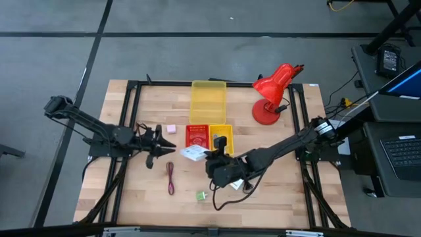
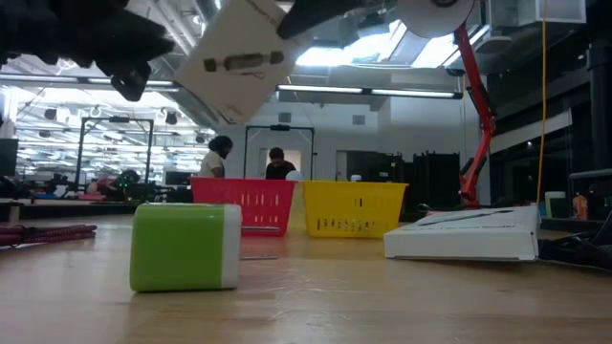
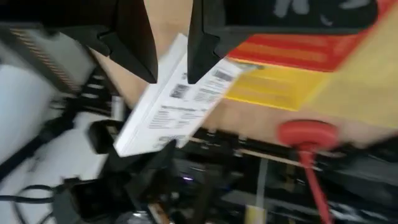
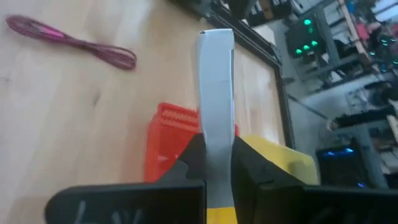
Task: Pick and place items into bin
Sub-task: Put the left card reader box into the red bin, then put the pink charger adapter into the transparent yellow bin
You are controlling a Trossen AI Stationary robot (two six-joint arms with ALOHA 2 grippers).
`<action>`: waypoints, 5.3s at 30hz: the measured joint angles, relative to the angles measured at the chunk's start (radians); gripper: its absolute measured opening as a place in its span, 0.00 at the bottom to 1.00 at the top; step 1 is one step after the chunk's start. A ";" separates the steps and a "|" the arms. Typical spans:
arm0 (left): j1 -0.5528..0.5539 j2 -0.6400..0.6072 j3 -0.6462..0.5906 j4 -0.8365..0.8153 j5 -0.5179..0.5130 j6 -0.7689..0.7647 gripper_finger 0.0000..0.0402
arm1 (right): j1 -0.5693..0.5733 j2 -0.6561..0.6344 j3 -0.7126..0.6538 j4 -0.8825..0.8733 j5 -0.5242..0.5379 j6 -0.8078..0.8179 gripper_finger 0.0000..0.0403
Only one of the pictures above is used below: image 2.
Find white card reader box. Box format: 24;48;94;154
172;0;300;124
382;204;542;263

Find green and white charger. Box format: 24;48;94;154
128;202;281;293

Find black monitor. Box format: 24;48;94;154
0;138;19;177

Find background workbench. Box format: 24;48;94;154
0;193;192;221

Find pink braided cable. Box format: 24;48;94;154
0;223;98;248

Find red desk lamp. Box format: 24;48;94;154
396;0;498;207

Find black storage cabinets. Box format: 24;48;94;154
337;150;463;214

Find long ceiling light bar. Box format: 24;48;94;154
275;83;464;100

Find yellow slotted plastic basket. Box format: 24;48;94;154
300;180;410;239

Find person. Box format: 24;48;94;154
265;146;297;181
198;135;234;179

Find black background rig frame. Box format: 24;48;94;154
242;123;317;182
74;116;155;192

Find red slotted plastic basket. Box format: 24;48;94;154
189;177;297;238

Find orange bottle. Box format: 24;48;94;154
572;192;589;221

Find yellow hanging cord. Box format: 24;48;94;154
535;0;549;205

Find white and green container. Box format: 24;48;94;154
543;190;568;219

